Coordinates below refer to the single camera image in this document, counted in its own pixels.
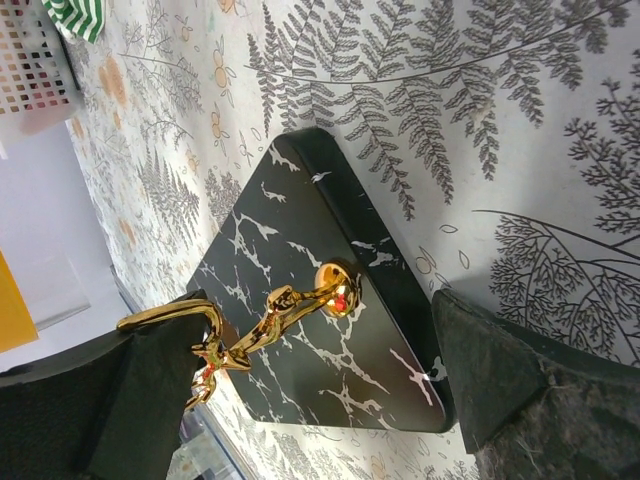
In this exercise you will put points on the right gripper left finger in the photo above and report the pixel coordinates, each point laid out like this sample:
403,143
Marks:
109,408

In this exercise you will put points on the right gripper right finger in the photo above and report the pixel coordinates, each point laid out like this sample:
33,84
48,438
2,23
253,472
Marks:
530,407

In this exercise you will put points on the gold wine glass rack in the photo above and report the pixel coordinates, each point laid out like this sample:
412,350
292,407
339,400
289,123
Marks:
304,298

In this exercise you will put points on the orange wine glass far right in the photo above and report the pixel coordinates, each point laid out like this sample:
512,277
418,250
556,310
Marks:
16,325

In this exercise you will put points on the floral table mat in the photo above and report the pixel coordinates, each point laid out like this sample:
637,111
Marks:
499,140

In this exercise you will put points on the white plastic basket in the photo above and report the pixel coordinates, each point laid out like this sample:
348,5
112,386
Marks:
38,87

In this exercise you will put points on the green striped cloth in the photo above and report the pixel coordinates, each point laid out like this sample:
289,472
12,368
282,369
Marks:
77,19

